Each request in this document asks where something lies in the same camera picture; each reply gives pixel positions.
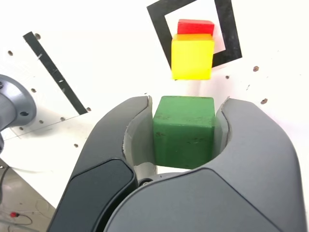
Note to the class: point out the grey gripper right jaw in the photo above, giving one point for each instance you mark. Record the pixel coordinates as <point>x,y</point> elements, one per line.
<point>217,200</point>

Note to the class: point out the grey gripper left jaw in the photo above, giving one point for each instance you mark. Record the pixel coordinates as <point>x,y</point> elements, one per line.
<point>96,174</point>

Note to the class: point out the green cube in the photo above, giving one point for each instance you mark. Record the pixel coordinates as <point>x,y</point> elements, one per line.
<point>183,135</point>

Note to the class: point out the yellow cube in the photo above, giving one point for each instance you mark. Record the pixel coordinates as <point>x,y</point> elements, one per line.
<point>192,60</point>

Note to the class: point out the red cube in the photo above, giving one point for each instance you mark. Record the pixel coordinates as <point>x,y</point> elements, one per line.
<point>195,27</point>

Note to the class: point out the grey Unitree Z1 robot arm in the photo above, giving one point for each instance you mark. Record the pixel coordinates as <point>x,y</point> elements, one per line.
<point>14,106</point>

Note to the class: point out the black tape square outline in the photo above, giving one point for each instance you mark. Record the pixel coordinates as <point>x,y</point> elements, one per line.
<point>229,29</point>

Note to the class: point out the small red connector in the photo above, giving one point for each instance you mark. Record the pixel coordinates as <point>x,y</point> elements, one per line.
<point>15,214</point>

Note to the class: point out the black tape strip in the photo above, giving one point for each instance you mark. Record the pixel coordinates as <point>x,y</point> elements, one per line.
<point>54,71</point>

